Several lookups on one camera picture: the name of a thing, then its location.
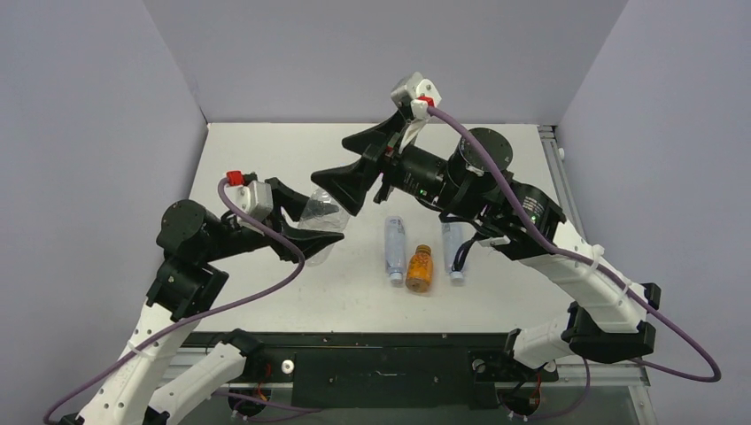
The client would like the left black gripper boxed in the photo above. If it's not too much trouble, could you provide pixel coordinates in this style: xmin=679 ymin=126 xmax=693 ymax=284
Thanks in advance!
xmin=201 ymin=180 xmax=345 ymax=262

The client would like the clear plastic bottle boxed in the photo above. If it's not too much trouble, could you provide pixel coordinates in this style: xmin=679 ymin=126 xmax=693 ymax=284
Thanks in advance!
xmin=298 ymin=188 xmax=351 ymax=233

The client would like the labelled clear water bottle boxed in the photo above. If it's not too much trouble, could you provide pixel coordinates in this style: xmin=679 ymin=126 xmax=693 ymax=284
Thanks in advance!
xmin=384 ymin=216 xmax=406 ymax=286

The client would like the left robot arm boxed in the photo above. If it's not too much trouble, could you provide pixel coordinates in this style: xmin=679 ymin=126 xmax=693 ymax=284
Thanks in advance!
xmin=61 ymin=171 xmax=343 ymax=424

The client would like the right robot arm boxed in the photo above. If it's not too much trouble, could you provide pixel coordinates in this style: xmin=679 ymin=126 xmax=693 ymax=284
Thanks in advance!
xmin=312 ymin=113 xmax=661 ymax=378

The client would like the small clear water bottle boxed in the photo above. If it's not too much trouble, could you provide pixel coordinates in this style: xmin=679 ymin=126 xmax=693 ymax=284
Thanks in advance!
xmin=441 ymin=222 xmax=466 ymax=285

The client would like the orange juice bottle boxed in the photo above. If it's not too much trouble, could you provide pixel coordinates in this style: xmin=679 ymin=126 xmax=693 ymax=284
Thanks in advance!
xmin=405 ymin=244 xmax=434 ymax=293

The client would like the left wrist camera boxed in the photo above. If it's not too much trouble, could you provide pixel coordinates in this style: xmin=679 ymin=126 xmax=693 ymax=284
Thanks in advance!
xmin=226 ymin=171 xmax=274 ymax=221

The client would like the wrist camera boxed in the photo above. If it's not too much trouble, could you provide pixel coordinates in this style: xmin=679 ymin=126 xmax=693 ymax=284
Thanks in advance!
xmin=391 ymin=72 xmax=442 ymax=151
xmin=226 ymin=171 xmax=274 ymax=221

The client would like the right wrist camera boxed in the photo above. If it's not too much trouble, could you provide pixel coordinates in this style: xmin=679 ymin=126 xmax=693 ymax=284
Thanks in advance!
xmin=391 ymin=72 xmax=442 ymax=151

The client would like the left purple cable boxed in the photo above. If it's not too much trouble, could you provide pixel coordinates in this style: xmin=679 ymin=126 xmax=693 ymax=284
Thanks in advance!
xmin=43 ymin=178 xmax=322 ymax=425

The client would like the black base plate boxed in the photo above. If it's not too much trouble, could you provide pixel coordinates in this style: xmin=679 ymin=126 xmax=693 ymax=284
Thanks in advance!
xmin=205 ymin=331 xmax=560 ymax=411

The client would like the aluminium frame rail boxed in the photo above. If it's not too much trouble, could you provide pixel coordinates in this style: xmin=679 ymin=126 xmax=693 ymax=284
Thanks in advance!
xmin=520 ymin=125 xmax=650 ymax=388

